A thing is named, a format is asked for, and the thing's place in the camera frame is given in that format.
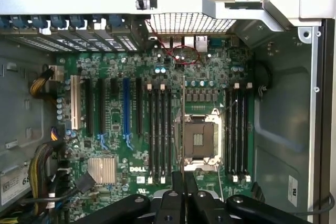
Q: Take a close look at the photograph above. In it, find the silver finned chipset heatsink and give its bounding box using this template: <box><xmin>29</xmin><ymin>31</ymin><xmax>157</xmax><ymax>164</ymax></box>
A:
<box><xmin>87</xmin><ymin>156</ymin><xmax>117</xmax><ymax>185</ymax></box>

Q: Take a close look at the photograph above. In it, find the grey power supply with label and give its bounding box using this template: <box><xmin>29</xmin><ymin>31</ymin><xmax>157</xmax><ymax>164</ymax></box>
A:
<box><xmin>0</xmin><ymin>160</ymin><xmax>32</xmax><ymax>207</ymax></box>

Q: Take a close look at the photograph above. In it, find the blue expansion slot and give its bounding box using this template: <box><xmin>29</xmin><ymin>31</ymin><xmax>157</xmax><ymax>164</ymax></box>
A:
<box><xmin>122</xmin><ymin>77</ymin><xmax>132</xmax><ymax>136</ymax></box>

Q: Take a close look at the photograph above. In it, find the CPU socket with metal frame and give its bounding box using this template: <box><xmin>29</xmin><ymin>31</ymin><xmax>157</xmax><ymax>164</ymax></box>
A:
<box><xmin>173</xmin><ymin>108</ymin><xmax>224</xmax><ymax>170</ymax></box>

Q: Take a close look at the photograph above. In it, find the thin black cable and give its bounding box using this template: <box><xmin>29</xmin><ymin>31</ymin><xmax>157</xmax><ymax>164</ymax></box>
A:
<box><xmin>288</xmin><ymin>191</ymin><xmax>336</xmax><ymax>216</ymax></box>

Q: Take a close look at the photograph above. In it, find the thin red wire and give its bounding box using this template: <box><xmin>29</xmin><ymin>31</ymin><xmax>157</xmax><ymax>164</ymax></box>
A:
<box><xmin>145</xmin><ymin>19</ymin><xmax>202</xmax><ymax>67</ymax></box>

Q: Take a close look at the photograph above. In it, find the white sticker label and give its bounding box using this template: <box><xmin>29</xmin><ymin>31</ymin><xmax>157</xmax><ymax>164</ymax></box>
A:
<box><xmin>288</xmin><ymin>174</ymin><xmax>299</xmax><ymax>208</ymax></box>

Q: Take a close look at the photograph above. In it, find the silver open PC case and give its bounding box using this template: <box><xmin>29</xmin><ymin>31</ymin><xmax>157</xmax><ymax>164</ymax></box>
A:
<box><xmin>0</xmin><ymin>0</ymin><xmax>336</xmax><ymax>224</ymax></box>

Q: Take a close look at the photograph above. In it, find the white expansion slot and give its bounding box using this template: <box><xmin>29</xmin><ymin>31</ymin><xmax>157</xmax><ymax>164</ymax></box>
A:
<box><xmin>70</xmin><ymin>74</ymin><xmax>82</xmax><ymax>131</ymax></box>

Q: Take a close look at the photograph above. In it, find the black looped cable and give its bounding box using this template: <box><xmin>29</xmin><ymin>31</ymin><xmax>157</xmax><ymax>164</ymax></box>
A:
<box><xmin>251</xmin><ymin>60</ymin><xmax>273</xmax><ymax>97</ymax></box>

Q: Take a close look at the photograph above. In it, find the short yellow black wire bundle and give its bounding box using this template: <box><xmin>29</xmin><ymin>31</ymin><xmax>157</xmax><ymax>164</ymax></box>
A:
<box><xmin>29</xmin><ymin>67</ymin><xmax>55</xmax><ymax>99</ymax></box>

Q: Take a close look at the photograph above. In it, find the thin metal locking lever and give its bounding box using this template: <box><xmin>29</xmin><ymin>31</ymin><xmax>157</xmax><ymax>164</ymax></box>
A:
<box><xmin>217</xmin><ymin>163</ymin><xmax>226</xmax><ymax>203</ymax></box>

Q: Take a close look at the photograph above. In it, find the long black expansion slot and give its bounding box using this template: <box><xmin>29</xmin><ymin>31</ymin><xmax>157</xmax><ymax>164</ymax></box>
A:
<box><xmin>135</xmin><ymin>77</ymin><xmax>144</xmax><ymax>135</ymax></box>
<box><xmin>98</xmin><ymin>78</ymin><xmax>107</xmax><ymax>135</ymax></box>
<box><xmin>83</xmin><ymin>76</ymin><xmax>95</xmax><ymax>137</ymax></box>

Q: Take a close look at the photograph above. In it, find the green Dell motherboard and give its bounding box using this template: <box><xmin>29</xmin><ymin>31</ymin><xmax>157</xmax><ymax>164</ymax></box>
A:
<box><xmin>56</xmin><ymin>50</ymin><xmax>257</xmax><ymax>205</ymax></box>

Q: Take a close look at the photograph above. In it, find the long yellow black wire bundle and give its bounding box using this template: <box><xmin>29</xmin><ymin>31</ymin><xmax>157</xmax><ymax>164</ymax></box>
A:
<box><xmin>27</xmin><ymin>141</ymin><xmax>64</xmax><ymax>217</ymax></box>

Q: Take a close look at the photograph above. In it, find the short black expansion slot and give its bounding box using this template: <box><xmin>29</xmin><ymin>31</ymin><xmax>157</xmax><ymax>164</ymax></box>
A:
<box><xmin>110</xmin><ymin>78</ymin><xmax>119</xmax><ymax>97</ymax></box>

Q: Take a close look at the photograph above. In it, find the black RAM slot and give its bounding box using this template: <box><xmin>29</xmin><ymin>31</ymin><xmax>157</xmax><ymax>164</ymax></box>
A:
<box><xmin>166</xmin><ymin>87</ymin><xmax>173</xmax><ymax>177</ymax></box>
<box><xmin>232</xmin><ymin>82</ymin><xmax>239</xmax><ymax>183</ymax></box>
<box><xmin>225</xmin><ymin>87</ymin><xmax>232</xmax><ymax>180</ymax></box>
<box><xmin>160</xmin><ymin>83</ymin><xmax>167</xmax><ymax>185</ymax></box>
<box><xmin>147</xmin><ymin>83</ymin><xmax>154</xmax><ymax>185</ymax></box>
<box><xmin>244</xmin><ymin>82</ymin><xmax>252</xmax><ymax>183</ymax></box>
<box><xmin>154</xmin><ymin>87</ymin><xmax>161</xmax><ymax>180</ymax></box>
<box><xmin>238</xmin><ymin>87</ymin><xmax>245</xmax><ymax>180</ymax></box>

